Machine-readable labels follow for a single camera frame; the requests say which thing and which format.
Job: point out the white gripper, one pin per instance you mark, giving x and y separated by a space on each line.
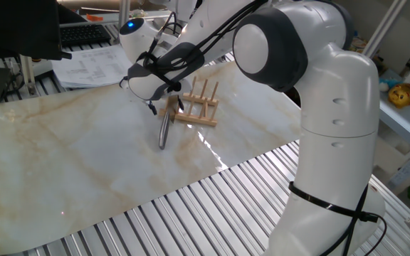
187 87

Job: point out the steel cleaver knife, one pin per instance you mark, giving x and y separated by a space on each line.
163 133

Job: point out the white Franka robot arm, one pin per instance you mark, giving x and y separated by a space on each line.
336 117

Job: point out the wooden slotted rack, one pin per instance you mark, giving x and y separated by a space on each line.
198 119

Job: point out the stack of printed papers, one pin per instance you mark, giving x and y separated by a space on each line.
91 67

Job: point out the black keyboard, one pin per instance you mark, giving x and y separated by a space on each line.
84 35

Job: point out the small orange object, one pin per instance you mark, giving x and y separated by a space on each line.
94 17

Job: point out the black monitor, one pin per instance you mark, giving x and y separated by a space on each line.
16 28

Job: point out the small blue white plush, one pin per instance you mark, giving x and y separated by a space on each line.
388 84

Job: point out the yellow piggy bank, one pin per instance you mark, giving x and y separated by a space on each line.
403 95

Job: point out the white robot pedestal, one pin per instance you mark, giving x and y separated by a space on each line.
185 9

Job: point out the short aluminium profile post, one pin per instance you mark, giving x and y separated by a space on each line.
27 74

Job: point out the slanted aluminium frame beam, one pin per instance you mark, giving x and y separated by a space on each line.
383 26

